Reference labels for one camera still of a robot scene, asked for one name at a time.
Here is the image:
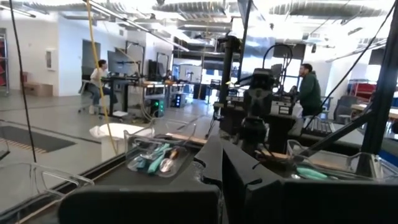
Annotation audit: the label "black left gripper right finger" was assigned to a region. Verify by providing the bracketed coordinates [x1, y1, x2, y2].
[223, 139, 398, 224]

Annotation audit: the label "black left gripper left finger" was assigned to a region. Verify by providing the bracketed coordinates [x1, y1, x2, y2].
[58, 136, 224, 224]

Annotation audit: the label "yellow handled spoon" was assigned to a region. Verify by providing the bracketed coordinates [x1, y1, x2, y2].
[159, 147, 181, 174]

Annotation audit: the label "black boxes with white labels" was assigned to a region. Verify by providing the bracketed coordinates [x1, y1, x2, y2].
[269, 98, 295, 116]

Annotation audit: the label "black equipment cabinet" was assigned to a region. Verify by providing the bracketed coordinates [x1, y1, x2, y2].
[214, 102, 242, 133]

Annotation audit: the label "clear plastic bin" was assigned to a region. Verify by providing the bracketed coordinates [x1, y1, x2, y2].
[0, 161, 95, 224]
[123, 119, 197, 179]
[286, 139, 398, 183]

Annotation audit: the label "person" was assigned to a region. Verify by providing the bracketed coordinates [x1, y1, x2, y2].
[294, 63, 323, 118]
[88, 58, 119, 115]

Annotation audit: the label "black keyboard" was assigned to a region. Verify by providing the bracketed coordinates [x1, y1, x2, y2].
[306, 116, 335, 138]

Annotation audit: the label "gray desk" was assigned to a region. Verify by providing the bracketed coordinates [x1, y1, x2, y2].
[287, 123, 366, 149]

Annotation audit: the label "white lined trash can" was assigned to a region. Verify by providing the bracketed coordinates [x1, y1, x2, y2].
[89, 123, 155, 162]

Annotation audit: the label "wooden base board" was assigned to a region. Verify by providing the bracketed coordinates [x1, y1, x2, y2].
[166, 133, 292, 160]

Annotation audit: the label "black computer tower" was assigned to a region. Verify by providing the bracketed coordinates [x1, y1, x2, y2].
[172, 93, 187, 109]

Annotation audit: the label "gray office chair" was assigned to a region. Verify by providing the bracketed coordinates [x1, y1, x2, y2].
[333, 95, 358, 125]

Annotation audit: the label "computer with green lights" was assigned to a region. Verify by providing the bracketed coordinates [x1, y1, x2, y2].
[151, 98, 165, 118]

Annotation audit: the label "red storage shelf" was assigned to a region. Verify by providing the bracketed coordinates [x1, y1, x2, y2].
[348, 79, 377, 100]

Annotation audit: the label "black monitor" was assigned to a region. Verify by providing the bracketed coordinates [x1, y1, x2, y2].
[107, 50, 138, 76]
[147, 52, 170, 80]

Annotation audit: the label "black framed desk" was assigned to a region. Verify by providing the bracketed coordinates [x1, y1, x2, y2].
[101, 76, 175, 118]

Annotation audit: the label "black floor mat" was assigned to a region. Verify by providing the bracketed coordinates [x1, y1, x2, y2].
[0, 125, 77, 154]

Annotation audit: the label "cardboard box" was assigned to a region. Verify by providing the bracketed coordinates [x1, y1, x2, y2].
[21, 81, 54, 97]

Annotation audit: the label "gray door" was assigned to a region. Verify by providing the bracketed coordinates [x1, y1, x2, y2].
[81, 39, 102, 77]

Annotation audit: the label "red storage rack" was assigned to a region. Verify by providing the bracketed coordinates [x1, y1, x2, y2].
[0, 32, 9, 96]

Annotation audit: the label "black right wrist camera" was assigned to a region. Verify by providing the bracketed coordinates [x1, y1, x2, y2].
[251, 67, 276, 91]

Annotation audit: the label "black frame post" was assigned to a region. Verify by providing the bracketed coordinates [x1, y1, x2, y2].
[218, 35, 243, 108]
[360, 0, 398, 175]

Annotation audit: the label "black looped cable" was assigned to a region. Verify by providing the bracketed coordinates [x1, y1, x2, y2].
[262, 43, 295, 94]

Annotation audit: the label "black diagonal frame strut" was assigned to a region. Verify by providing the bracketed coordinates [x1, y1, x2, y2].
[300, 110, 374, 158]

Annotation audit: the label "thin black cable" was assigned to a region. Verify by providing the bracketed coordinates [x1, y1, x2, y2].
[303, 0, 397, 130]

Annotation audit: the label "yellow hanging cable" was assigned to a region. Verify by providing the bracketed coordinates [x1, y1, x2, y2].
[85, 0, 118, 156]

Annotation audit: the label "black hanging cable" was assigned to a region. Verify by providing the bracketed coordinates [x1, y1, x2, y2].
[8, 0, 37, 163]

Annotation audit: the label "wall panel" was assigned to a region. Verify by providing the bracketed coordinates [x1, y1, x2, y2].
[45, 48, 57, 72]

